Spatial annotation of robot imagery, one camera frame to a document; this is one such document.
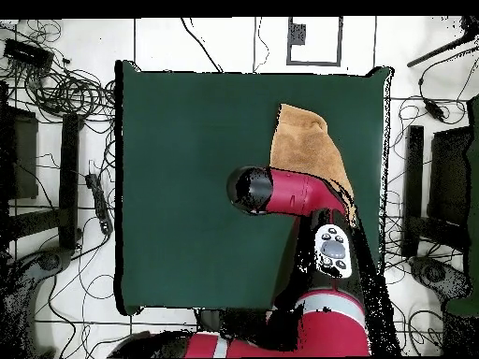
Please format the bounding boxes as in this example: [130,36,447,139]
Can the tan terry towel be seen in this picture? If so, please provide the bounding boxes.
[269,103,357,225]

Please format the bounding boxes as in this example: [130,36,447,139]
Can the dark green table cloth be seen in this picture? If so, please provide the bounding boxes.
[113,59,394,316]

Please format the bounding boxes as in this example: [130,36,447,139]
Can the black power strip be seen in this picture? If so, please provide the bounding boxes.
[84,172,114,236]

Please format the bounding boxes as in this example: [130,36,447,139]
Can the black stand bar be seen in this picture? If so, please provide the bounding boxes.
[401,124,425,257]
[58,113,84,251]

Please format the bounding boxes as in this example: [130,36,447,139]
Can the grey wheeled base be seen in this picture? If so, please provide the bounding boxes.
[0,246,72,358]
[409,255,472,304]

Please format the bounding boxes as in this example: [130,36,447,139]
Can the black square block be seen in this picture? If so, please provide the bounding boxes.
[0,104,39,201]
[427,126,473,225]

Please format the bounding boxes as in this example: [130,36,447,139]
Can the black power adapter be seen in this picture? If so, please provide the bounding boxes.
[424,99,446,122]

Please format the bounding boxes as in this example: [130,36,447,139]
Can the black tripod rod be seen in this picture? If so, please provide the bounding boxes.
[406,16,479,68]

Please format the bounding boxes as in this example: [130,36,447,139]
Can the black electronics box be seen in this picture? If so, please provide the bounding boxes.
[3,37,55,70]

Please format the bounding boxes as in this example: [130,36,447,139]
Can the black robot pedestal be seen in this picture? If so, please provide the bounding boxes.
[196,308,224,334]

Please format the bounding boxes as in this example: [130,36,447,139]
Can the black floor cable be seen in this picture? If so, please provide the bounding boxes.
[181,16,225,73]

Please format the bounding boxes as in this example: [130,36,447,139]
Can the grey floor frame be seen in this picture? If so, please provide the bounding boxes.
[286,16,343,67]

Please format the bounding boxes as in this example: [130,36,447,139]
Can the tangled black cable bundle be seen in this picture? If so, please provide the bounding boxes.
[22,66,117,122]

